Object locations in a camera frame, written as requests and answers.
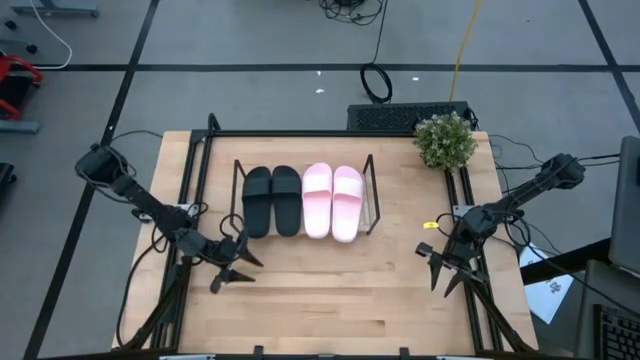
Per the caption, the black tangled cable bundle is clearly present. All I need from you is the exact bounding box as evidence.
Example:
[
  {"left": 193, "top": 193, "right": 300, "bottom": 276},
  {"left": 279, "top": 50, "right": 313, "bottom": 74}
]
[{"left": 318, "top": 0, "right": 385, "bottom": 26}]

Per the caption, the black slide sandal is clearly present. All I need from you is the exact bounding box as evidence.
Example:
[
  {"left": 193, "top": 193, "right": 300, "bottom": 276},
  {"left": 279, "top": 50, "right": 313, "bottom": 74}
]
[
  {"left": 271, "top": 165, "right": 303, "bottom": 238},
  {"left": 241, "top": 166, "right": 273, "bottom": 239}
]

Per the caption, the black coiled floor cable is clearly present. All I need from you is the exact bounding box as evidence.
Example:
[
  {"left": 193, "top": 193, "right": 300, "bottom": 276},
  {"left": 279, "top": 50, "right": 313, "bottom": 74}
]
[{"left": 359, "top": 0, "right": 394, "bottom": 105}]

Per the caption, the black desk bar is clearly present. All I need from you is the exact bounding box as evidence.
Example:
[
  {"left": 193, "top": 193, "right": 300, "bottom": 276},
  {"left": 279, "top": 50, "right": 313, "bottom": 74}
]
[{"left": 519, "top": 237, "right": 612, "bottom": 286}]

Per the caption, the black thin floor cable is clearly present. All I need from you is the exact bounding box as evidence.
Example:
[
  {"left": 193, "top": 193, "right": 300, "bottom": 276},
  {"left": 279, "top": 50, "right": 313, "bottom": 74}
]
[{"left": 101, "top": 129, "right": 164, "bottom": 180}]

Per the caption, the pink slide sandal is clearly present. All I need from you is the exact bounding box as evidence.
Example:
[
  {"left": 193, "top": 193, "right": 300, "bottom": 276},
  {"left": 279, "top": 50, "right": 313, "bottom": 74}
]
[
  {"left": 331, "top": 165, "right": 365, "bottom": 244},
  {"left": 301, "top": 162, "right": 335, "bottom": 240}
]

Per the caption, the yellow floor cable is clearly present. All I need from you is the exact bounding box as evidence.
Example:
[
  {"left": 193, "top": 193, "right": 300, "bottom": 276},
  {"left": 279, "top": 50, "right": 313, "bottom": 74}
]
[{"left": 448, "top": 0, "right": 485, "bottom": 101}]

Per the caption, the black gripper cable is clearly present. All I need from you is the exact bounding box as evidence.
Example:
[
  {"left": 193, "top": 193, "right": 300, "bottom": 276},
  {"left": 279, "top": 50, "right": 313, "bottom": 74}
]
[
  {"left": 219, "top": 213, "right": 250, "bottom": 251},
  {"left": 434, "top": 212, "right": 531, "bottom": 251}
]

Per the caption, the white paper sheet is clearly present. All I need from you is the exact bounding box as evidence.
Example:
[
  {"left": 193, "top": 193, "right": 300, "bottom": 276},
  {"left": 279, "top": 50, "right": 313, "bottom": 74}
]
[{"left": 519, "top": 243, "right": 575, "bottom": 325}]

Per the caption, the white floor cable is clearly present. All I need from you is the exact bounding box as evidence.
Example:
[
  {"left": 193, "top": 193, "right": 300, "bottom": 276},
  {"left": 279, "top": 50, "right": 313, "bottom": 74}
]
[{"left": 27, "top": 0, "right": 74, "bottom": 70}]

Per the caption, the black thick base cable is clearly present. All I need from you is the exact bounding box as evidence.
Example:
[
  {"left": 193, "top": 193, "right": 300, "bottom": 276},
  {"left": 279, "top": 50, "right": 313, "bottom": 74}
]
[{"left": 115, "top": 233, "right": 169, "bottom": 349}]

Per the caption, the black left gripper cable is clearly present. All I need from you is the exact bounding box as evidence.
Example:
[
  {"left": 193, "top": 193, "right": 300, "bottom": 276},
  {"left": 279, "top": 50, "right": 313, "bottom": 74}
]
[{"left": 219, "top": 213, "right": 250, "bottom": 251}]

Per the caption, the small green potted plant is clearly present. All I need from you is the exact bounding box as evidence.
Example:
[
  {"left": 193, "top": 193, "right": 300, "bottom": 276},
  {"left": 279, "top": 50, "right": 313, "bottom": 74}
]
[{"left": 412, "top": 112, "right": 478, "bottom": 174}]

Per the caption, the black wire shoe rack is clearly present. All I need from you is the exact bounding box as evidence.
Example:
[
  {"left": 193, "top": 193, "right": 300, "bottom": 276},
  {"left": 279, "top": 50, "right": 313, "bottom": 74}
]
[{"left": 229, "top": 153, "right": 382, "bottom": 236}]

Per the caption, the grey desk foot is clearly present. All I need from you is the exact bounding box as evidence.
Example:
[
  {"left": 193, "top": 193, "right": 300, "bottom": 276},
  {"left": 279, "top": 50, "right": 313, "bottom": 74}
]
[
  {"left": 0, "top": 119, "right": 40, "bottom": 135},
  {"left": 9, "top": 0, "right": 100, "bottom": 19}
]

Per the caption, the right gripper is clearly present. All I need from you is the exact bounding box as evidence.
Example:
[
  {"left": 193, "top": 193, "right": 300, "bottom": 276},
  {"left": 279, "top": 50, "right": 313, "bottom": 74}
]
[{"left": 415, "top": 239, "right": 489, "bottom": 299}]

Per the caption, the black aluminium table frame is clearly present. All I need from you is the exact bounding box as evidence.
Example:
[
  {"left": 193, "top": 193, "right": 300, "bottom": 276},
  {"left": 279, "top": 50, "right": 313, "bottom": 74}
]
[{"left": 112, "top": 112, "right": 539, "bottom": 360}]

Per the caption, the grey laptop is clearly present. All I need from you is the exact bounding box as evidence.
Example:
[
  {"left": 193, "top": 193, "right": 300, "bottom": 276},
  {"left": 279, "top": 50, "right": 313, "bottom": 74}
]
[{"left": 573, "top": 135, "right": 640, "bottom": 360}]

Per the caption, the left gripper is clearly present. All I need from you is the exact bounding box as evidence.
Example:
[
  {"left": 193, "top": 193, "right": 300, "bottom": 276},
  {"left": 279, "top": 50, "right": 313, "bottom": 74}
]
[{"left": 207, "top": 232, "right": 265, "bottom": 295}]

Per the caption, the red metal frame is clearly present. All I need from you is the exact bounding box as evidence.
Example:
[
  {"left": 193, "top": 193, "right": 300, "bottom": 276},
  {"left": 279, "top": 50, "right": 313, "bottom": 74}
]
[{"left": 0, "top": 53, "right": 44, "bottom": 121}]

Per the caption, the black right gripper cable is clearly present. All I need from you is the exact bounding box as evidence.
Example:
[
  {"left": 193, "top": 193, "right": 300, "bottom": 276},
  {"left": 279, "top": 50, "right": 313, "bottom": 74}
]
[{"left": 434, "top": 212, "right": 531, "bottom": 251}]

